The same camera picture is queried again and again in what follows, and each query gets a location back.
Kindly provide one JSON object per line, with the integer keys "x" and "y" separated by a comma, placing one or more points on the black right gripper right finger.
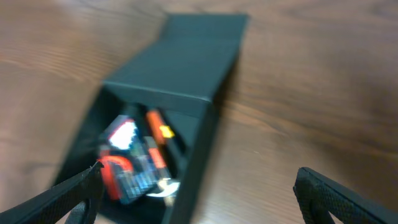
{"x": 321, "y": 198}

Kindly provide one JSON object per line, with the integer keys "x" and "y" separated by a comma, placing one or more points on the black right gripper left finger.
{"x": 78, "y": 197}

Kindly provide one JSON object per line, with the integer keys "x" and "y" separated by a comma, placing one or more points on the blue precision screwdriver set case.
{"x": 122, "y": 137}

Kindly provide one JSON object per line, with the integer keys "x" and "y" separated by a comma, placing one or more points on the black handled claw hammer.
{"x": 167, "y": 185}

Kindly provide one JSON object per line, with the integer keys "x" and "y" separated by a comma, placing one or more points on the black handled screwdriver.
{"x": 172, "y": 140}

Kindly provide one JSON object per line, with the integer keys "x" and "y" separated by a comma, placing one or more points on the black gift box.
{"x": 183, "y": 73}

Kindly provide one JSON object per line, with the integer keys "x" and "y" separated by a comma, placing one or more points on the orange scraper wooden handle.
{"x": 155, "y": 121}

